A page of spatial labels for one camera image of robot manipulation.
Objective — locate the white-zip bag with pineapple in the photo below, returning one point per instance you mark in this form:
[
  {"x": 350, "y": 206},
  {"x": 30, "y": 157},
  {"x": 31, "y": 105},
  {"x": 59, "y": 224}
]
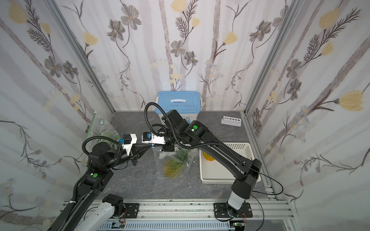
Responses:
[{"x": 161, "y": 157}]

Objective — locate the blue-lidded white storage box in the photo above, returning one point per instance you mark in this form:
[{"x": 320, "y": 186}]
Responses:
[{"x": 187, "y": 103}]

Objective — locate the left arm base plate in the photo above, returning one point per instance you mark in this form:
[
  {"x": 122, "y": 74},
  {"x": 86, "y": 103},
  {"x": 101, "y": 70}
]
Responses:
[{"x": 126, "y": 210}]

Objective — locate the white perforated plastic tray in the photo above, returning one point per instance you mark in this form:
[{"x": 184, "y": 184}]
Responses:
[{"x": 214, "y": 172}]

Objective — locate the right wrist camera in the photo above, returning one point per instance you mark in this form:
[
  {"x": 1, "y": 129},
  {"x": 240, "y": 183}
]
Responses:
[{"x": 149, "y": 137}]

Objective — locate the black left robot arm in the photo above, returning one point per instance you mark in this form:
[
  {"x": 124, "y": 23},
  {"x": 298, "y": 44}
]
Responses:
[{"x": 104, "y": 155}]

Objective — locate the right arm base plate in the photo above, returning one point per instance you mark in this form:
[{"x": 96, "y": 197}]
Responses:
[{"x": 223, "y": 210}]

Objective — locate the white test tube rack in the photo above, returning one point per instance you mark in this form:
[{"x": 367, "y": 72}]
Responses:
[{"x": 231, "y": 121}]

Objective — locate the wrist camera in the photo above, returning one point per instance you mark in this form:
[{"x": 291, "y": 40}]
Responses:
[
  {"x": 127, "y": 142},
  {"x": 149, "y": 137}
]

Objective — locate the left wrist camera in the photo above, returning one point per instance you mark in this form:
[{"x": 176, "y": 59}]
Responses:
[{"x": 127, "y": 142}]

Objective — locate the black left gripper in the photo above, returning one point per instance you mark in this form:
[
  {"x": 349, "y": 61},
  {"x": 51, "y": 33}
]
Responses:
[{"x": 134, "y": 153}]

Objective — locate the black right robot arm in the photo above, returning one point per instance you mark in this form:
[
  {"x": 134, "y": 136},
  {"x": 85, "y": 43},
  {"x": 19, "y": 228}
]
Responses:
[{"x": 197, "y": 136}]

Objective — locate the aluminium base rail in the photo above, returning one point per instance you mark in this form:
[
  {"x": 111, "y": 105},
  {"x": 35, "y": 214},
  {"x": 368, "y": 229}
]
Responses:
[{"x": 188, "y": 214}]

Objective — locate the green-zip bag with pineapple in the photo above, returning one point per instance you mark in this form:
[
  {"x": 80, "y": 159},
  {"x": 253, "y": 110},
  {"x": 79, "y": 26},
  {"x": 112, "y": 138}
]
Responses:
[{"x": 101, "y": 127}]

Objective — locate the yellow toy pineapple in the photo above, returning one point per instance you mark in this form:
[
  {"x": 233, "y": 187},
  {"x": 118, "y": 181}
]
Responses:
[
  {"x": 177, "y": 163},
  {"x": 207, "y": 157}
]

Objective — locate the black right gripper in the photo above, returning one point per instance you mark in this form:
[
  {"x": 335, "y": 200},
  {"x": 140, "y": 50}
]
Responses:
[{"x": 168, "y": 143}]

